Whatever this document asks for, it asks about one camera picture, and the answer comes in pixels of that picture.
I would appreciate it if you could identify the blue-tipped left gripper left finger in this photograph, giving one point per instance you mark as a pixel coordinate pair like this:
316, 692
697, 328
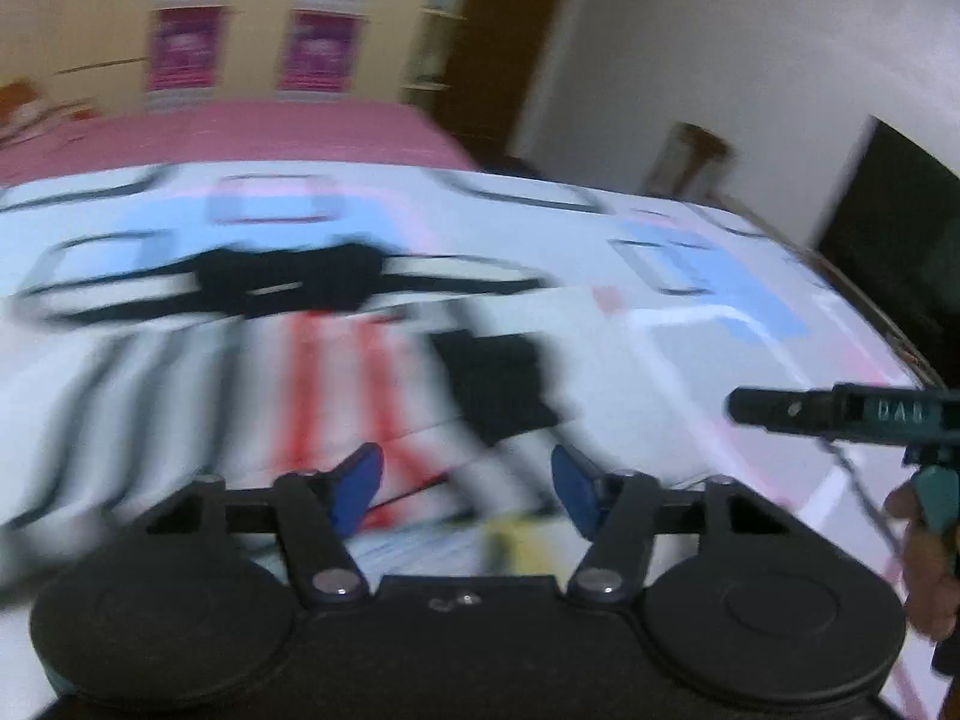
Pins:
316, 512

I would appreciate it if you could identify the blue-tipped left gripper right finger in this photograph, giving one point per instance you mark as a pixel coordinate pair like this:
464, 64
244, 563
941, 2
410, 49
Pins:
616, 513

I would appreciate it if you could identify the white striped cat sweater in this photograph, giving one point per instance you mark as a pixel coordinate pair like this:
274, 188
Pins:
121, 384

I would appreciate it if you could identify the person's right hand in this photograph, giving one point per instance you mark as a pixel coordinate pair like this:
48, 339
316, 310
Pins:
932, 589

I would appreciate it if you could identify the black television screen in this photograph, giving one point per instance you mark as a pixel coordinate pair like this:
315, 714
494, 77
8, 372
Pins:
894, 235

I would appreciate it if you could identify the patterned white bed quilt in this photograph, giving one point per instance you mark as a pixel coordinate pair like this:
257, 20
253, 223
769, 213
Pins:
775, 587

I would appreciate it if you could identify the brown wooden chair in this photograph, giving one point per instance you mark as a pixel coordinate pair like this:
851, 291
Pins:
690, 165

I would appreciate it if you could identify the pink bed sheet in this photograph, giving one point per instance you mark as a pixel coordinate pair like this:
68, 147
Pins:
350, 131

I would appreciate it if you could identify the cream corner shelf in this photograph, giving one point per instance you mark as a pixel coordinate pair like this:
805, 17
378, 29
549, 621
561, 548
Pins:
425, 72

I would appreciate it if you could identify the cream wardrobe with posters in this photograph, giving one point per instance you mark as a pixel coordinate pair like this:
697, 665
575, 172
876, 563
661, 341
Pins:
98, 50

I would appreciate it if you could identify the dark brown wooden door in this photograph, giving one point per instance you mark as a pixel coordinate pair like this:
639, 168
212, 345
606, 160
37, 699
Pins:
494, 53

